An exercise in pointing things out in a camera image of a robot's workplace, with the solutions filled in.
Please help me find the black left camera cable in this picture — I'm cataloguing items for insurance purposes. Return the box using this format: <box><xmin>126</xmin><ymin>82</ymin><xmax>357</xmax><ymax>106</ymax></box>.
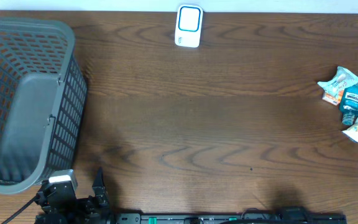
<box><xmin>1</xmin><ymin>194</ymin><xmax>42</xmax><ymax>224</ymax></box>

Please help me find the blue mouthwash bottle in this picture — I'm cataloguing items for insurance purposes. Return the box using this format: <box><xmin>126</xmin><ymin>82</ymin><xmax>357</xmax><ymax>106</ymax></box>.
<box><xmin>339</xmin><ymin>83</ymin><xmax>358</xmax><ymax>126</ymax></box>

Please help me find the white barcode scanner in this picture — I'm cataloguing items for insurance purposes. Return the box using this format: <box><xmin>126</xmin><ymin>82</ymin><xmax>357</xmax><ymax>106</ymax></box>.
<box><xmin>175</xmin><ymin>4</ymin><xmax>203</xmax><ymax>48</ymax></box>

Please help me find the light blue tissue pack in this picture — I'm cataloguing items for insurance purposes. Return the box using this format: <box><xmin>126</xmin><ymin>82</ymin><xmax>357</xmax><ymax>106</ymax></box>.
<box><xmin>317</xmin><ymin>66</ymin><xmax>358</xmax><ymax>98</ymax></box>

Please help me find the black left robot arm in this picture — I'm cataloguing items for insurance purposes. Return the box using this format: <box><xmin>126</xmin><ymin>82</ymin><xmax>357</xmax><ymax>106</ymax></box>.
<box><xmin>35</xmin><ymin>168</ymin><xmax>116</xmax><ymax>224</ymax></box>

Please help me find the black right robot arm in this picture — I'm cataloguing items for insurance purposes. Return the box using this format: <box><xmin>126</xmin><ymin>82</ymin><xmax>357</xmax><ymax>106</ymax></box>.
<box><xmin>278</xmin><ymin>207</ymin><xmax>309</xmax><ymax>222</ymax></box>

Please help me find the black mounting rail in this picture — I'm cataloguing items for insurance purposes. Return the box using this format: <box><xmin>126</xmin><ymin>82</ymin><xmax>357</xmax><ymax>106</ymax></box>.
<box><xmin>114</xmin><ymin>208</ymin><xmax>347</xmax><ymax>224</ymax></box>

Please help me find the grey plastic shopping basket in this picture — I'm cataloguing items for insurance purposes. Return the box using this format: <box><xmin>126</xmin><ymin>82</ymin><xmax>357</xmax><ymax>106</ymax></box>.
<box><xmin>0</xmin><ymin>17</ymin><xmax>87</xmax><ymax>194</ymax></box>

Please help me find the small orange snack pack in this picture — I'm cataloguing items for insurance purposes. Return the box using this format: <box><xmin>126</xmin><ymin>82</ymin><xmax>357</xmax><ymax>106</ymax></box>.
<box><xmin>322</xmin><ymin>90</ymin><xmax>344</xmax><ymax>106</ymax></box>

